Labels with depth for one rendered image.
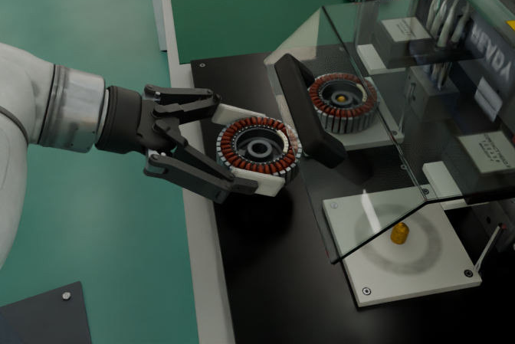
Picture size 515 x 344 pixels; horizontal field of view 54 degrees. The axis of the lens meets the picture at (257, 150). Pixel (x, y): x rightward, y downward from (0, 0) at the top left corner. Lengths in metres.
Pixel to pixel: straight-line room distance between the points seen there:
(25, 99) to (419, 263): 0.47
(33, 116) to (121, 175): 1.28
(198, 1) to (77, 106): 0.65
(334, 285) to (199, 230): 0.19
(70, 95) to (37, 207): 1.27
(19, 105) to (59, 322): 1.07
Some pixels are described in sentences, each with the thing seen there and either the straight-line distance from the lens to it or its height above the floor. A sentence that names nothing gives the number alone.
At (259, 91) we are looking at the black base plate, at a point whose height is 0.77.
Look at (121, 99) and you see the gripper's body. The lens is 0.58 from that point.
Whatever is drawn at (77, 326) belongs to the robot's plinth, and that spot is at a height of 0.02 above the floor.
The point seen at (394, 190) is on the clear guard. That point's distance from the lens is 0.35.
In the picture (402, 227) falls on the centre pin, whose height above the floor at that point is 0.81.
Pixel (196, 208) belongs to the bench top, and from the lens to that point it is 0.72.
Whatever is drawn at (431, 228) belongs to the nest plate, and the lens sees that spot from 0.69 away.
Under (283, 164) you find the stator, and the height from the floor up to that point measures 0.85.
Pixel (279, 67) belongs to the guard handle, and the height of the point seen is 1.06.
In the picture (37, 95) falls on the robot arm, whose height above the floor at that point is 0.99.
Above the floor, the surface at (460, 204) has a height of 0.88.
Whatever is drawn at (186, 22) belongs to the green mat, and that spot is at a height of 0.75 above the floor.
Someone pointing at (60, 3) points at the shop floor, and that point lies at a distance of 2.84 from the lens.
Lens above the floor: 1.31
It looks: 46 degrees down
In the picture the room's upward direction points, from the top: straight up
